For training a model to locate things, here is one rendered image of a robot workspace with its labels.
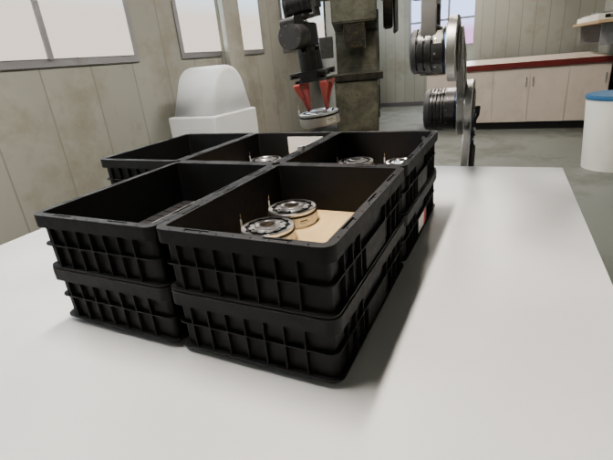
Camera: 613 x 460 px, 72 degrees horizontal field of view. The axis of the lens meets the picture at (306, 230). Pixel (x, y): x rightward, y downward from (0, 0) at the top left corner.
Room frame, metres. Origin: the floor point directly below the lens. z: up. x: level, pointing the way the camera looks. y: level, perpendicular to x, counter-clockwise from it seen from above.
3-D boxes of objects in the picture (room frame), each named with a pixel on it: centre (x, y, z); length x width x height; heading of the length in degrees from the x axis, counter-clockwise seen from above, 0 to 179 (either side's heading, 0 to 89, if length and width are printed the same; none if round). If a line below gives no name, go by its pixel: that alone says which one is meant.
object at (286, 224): (0.75, 0.07, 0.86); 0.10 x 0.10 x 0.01
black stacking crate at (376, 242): (0.72, 0.01, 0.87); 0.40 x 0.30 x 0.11; 153
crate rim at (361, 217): (0.72, 0.01, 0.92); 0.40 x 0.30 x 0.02; 153
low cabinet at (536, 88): (6.52, -3.21, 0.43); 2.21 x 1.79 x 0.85; 64
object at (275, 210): (0.85, 0.03, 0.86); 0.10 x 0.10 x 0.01
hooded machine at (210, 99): (3.83, 0.72, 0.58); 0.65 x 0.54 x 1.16; 154
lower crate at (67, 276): (0.85, 0.28, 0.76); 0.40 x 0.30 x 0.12; 153
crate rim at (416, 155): (1.07, -0.17, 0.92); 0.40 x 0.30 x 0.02; 153
